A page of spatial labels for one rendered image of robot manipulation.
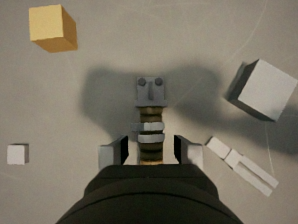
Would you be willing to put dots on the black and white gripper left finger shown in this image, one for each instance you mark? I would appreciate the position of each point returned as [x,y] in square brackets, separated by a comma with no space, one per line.
[114,153]

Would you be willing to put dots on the tan cardboard box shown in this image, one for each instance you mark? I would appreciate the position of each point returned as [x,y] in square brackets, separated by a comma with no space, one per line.
[52,28]

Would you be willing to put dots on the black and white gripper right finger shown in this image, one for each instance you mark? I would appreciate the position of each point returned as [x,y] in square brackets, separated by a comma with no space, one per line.
[187,152]

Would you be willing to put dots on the white clamp band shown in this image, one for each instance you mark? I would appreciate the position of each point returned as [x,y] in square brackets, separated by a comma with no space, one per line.
[147,126]
[150,138]

